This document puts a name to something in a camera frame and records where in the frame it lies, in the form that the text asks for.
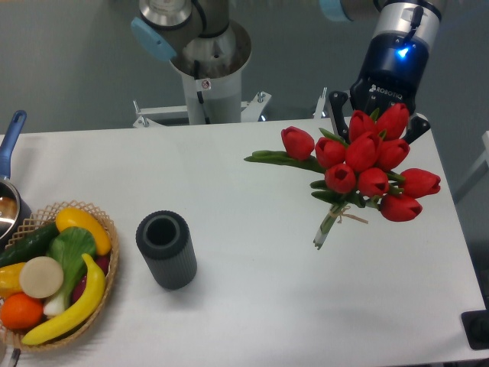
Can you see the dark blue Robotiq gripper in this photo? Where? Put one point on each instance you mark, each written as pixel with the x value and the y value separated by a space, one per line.
pixel 391 72

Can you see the red tulip bouquet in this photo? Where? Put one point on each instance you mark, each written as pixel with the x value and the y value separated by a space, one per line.
pixel 359 169

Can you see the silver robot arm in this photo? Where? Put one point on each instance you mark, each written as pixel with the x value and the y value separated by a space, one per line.
pixel 304 40

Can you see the black box at table edge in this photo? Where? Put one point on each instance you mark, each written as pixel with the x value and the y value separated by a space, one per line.
pixel 475 324

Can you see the dark grey ribbed vase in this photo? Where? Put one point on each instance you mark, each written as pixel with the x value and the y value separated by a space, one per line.
pixel 164 240

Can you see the purple red vegetable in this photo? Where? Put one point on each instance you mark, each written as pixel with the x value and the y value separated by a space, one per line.
pixel 103 262

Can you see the yellow squash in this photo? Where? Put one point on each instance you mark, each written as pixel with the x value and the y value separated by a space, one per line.
pixel 74 217

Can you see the yellow banana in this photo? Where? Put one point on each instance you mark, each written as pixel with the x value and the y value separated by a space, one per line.
pixel 77 313

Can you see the green bok choy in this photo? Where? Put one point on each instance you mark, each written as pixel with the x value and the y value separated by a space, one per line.
pixel 67 249

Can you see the woven wicker basket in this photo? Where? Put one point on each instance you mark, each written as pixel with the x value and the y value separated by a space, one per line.
pixel 46 216

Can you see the green cucumber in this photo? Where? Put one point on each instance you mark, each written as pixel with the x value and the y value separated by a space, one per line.
pixel 34 244

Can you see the beige round disc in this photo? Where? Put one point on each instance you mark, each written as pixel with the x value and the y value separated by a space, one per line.
pixel 41 277

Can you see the yellow pepper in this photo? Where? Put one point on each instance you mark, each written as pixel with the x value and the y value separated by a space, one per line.
pixel 10 280

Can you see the orange fruit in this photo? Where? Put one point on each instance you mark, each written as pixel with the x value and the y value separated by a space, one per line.
pixel 21 312

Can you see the white metal base frame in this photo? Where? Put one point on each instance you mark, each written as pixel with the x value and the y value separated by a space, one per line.
pixel 256 110

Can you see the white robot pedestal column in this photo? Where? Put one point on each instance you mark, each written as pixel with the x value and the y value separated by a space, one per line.
pixel 211 68

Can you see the blue handled saucepan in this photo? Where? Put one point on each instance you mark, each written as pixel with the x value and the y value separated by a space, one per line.
pixel 14 209

